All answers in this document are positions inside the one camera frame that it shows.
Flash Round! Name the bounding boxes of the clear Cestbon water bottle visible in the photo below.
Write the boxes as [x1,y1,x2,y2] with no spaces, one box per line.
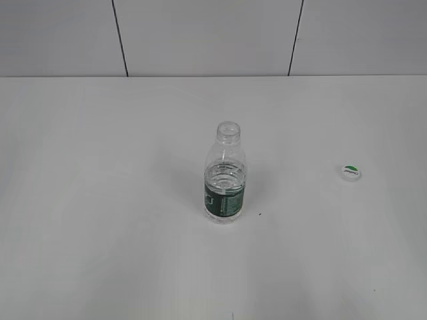
[203,121,247,224]

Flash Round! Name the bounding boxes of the white green bottle cap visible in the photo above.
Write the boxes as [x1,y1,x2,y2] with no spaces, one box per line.
[340,165,362,182]

